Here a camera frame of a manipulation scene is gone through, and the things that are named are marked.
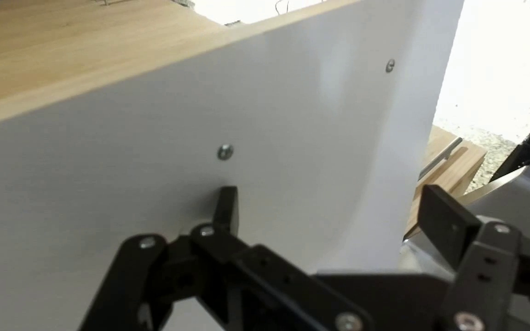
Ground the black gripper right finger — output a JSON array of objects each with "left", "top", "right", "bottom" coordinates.
[{"left": 416, "top": 182, "right": 530, "bottom": 331}]

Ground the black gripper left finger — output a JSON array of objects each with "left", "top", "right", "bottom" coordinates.
[{"left": 80, "top": 184, "right": 374, "bottom": 331}]

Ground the wood cabinet door white inside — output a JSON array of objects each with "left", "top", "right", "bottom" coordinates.
[{"left": 0, "top": 0, "right": 466, "bottom": 331}]

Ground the narrow long wood cabinet door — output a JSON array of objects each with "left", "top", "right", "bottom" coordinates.
[{"left": 402, "top": 125, "right": 490, "bottom": 243}]

